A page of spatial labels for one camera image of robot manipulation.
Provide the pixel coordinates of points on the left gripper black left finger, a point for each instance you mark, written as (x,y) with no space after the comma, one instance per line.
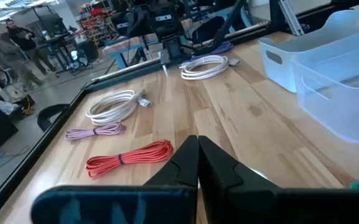
(173,186)

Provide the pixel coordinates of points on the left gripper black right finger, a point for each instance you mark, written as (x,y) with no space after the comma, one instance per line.
(229,193)

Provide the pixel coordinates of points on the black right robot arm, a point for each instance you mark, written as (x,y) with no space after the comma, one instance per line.
(154,18)

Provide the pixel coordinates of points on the shelving rack with colourful items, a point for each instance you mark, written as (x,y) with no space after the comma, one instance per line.
(95,25)

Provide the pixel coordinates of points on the white plastic bin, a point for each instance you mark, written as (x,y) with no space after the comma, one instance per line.
(291,62)

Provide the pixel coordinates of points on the black equipment stand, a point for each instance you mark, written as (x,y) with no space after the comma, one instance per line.
(54,40)

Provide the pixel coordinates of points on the clear plastic bin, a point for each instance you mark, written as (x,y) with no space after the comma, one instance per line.
(338,109)

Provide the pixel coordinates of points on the person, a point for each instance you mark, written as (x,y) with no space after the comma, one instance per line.
(22,39)
(8,53)

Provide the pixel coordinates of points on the wooden workbench with blue frame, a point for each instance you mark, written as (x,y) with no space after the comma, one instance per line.
(126,46)

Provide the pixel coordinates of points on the black aluminium rig frame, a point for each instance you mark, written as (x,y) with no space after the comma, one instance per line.
(33,155)

